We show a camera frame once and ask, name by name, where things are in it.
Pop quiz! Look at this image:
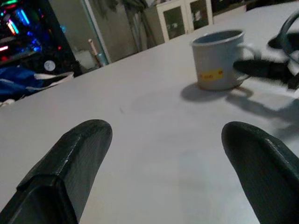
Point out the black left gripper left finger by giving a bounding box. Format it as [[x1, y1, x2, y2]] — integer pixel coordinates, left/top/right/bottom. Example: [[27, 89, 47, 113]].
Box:
[[0, 119, 113, 224]]

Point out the blue bag with white straps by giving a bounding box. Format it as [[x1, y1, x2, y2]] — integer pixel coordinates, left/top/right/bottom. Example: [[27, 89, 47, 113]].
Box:
[[0, 65, 75, 102]]

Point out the white glass-door cabinet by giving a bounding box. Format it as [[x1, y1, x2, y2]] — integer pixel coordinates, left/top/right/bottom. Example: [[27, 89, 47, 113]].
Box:
[[156, 0, 214, 43]]

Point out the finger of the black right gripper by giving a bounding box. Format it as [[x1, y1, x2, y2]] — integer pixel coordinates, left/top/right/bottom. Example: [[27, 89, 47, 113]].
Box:
[[233, 59, 289, 79], [268, 32, 299, 51]]

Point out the white pole with pink tip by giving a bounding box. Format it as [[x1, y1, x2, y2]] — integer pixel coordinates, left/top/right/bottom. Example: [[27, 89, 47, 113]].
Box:
[[88, 39, 100, 68]]

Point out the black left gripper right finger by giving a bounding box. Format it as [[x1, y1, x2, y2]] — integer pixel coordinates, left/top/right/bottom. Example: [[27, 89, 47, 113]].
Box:
[[221, 121, 299, 224]]

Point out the black computer case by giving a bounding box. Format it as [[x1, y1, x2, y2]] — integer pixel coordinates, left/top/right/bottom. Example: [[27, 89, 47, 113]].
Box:
[[0, 0, 81, 77]]

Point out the white enamel mug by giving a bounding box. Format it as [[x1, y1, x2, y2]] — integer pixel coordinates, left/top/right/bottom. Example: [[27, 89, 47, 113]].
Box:
[[189, 29, 262, 91]]

